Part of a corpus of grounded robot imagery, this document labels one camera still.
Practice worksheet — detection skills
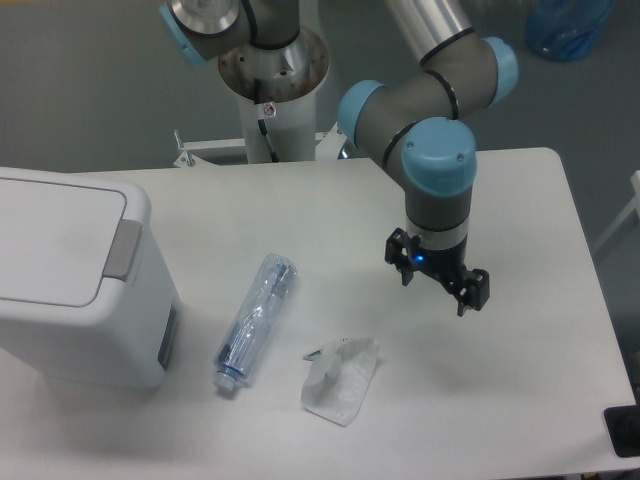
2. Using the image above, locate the crumpled white plastic pouch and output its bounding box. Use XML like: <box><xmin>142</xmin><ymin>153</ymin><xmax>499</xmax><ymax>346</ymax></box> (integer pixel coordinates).
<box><xmin>301</xmin><ymin>337</ymin><xmax>380</xmax><ymax>427</ymax></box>

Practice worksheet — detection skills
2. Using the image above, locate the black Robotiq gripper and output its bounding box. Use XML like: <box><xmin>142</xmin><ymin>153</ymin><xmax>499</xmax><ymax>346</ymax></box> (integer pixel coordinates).
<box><xmin>384</xmin><ymin>228</ymin><xmax>489</xmax><ymax>317</ymax></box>

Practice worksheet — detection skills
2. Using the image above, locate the white push-button trash can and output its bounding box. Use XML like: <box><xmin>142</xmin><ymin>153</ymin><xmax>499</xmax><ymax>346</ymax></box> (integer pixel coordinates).
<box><xmin>1</xmin><ymin>168</ymin><xmax>180</xmax><ymax>388</ymax></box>

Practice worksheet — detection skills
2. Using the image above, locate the white frame at right edge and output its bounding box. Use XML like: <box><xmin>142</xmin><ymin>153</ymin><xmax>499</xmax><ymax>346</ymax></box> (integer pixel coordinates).
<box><xmin>592</xmin><ymin>170</ymin><xmax>639</xmax><ymax>258</ymax></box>

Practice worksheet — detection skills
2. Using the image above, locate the white pedestal base frame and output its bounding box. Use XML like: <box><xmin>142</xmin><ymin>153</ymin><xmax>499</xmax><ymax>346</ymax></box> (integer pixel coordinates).
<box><xmin>173</xmin><ymin>124</ymin><xmax>367</xmax><ymax>168</ymax></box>

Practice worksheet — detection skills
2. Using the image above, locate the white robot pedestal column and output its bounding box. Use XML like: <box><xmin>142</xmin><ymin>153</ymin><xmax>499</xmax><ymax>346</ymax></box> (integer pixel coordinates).
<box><xmin>218</xmin><ymin>27</ymin><xmax>329</xmax><ymax>163</ymax></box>

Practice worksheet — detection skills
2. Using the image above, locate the black cable on pedestal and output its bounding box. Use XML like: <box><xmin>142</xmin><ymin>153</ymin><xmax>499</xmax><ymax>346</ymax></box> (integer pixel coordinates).
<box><xmin>252</xmin><ymin>77</ymin><xmax>281</xmax><ymax>164</ymax></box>

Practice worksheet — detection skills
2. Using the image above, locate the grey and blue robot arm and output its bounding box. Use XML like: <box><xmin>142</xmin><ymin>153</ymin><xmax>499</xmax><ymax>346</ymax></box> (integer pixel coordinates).
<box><xmin>159</xmin><ymin>1</ymin><xmax>519</xmax><ymax>312</ymax></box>

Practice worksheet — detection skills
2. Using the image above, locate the black device at table edge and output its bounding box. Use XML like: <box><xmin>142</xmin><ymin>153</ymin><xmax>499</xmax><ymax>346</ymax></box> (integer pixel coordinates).
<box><xmin>604</xmin><ymin>405</ymin><xmax>639</xmax><ymax>458</ymax></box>

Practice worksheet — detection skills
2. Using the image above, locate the clear crushed plastic bottle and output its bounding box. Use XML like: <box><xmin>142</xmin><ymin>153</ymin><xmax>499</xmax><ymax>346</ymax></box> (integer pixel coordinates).
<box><xmin>213</xmin><ymin>253</ymin><xmax>297</xmax><ymax>393</ymax></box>

